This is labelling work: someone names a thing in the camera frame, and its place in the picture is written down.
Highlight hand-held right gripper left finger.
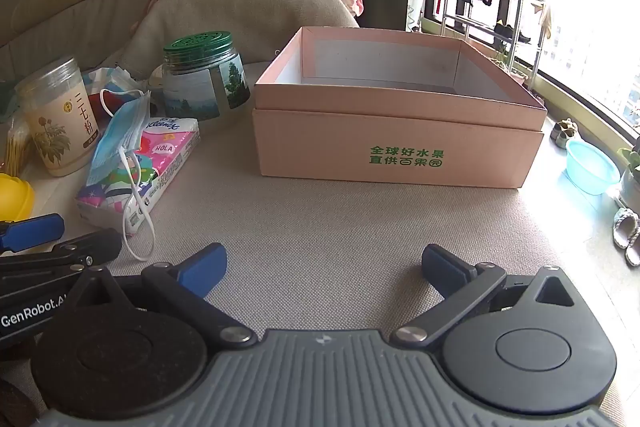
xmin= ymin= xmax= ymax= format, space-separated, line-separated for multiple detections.
xmin=70 ymin=243 xmax=257 ymax=350

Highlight pink cardboard box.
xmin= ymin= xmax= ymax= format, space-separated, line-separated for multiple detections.
xmin=251 ymin=26 xmax=547 ymax=190

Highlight white jar flower label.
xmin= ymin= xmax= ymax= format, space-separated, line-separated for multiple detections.
xmin=15 ymin=57 xmax=101 ymax=178

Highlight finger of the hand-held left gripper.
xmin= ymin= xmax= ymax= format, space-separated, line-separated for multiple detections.
xmin=0 ymin=228 xmax=123 ymax=280
xmin=0 ymin=213 xmax=66 ymax=254

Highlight green lid jar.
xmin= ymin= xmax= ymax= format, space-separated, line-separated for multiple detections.
xmin=161 ymin=32 xmax=251 ymax=120

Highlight beige sofa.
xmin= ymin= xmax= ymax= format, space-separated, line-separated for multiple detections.
xmin=0 ymin=0 xmax=166 ymax=82

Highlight colourful tissue packet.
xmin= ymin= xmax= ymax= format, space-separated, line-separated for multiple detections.
xmin=75 ymin=117 xmax=201 ymax=238

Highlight cotton swab container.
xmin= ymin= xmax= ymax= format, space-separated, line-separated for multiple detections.
xmin=0 ymin=117 xmax=33 ymax=178

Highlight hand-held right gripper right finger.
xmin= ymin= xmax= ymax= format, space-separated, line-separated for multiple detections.
xmin=390 ymin=243 xmax=576 ymax=349

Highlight blue plastic basin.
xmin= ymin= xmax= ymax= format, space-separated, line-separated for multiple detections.
xmin=565 ymin=138 xmax=621 ymax=196

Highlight blue face mask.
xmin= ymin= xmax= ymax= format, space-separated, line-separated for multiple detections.
xmin=91 ymin=88 xmax=157 ymax=262

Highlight green potted plant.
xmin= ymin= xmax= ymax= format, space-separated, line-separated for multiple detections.
xmin=617 ymin=147 xmax=640 ymax=212

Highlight grey woven slipper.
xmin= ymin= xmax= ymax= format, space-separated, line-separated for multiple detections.
xmin=613 ymin=207 xmax=640 ymax=250
xmin=625 ymin=227 xmax=640 ymax=267

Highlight yellow round object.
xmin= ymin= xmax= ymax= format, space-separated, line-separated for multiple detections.
xmin=0 ymin=172 xmax=37 ymax=228

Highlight beige shoes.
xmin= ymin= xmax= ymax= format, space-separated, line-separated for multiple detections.
xmin=550 ymin=119 xmax=580 ymax=142

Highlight blue white mask pack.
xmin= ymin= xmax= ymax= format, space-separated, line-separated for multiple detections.
xmin=82 ymin=66 xmax=148 ymax=108

